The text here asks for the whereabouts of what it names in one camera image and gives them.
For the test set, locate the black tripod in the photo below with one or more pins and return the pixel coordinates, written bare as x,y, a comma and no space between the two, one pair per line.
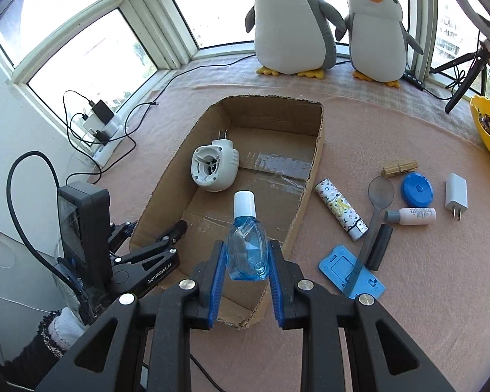
465,81

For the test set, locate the black power adapter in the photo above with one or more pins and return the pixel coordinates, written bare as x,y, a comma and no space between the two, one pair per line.
102,110

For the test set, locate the pink felt mat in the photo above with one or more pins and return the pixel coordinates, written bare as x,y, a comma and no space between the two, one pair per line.
392,335

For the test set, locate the black cylinder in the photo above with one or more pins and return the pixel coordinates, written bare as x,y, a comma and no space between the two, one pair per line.
379,247

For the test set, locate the white wall charger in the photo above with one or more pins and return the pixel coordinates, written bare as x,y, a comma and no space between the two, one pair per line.
456,192

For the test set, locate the yellow fruit bowl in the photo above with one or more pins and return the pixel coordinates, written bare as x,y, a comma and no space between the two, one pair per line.
484,130

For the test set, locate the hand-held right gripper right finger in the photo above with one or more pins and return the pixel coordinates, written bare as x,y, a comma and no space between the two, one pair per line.
276,290

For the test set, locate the white window frame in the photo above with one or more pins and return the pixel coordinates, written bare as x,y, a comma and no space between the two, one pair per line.
147,4

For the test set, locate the white plug-in device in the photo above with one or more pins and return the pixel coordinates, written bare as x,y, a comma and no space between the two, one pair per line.
224,163

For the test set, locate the white plug adapter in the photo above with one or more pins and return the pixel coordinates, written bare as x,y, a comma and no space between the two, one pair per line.
90,121

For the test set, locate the blue phone stand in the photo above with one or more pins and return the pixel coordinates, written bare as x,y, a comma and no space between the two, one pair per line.
335,265

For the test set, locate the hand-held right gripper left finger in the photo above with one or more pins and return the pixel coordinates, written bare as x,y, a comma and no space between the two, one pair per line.
215,286

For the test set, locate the black power strip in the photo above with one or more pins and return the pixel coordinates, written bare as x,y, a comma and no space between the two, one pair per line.
414,80

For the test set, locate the beige checkered cloth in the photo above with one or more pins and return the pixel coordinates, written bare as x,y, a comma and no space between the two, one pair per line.
343,90

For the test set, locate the cardboard box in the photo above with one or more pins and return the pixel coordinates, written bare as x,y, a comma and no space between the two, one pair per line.
265,130

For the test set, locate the small penguin plush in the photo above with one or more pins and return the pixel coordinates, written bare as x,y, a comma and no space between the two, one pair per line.
375,36

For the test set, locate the white patterned tube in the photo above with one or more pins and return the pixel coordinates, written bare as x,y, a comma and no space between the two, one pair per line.
339,208

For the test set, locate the small white bottle grey cap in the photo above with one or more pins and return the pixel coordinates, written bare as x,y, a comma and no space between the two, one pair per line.
416,216

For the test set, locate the blue bottle with white cap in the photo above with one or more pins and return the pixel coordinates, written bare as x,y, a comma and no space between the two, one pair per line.
245,253

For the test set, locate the large penguin plush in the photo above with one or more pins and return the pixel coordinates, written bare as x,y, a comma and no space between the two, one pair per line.
290,28

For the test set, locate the small black plug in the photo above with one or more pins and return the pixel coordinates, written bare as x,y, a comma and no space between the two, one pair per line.
102,137

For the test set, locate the white power strip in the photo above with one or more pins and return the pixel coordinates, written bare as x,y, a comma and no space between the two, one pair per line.
110,130

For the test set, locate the blue round tape measure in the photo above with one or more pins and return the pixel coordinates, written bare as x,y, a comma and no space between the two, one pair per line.
416,190

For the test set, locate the wooden clothespin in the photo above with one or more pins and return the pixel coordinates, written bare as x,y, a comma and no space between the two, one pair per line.
400,168

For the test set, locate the person's left forearm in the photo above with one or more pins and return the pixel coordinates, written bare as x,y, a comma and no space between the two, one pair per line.
28,355

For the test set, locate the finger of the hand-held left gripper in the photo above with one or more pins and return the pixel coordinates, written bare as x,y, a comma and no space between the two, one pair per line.
122,232
167,237

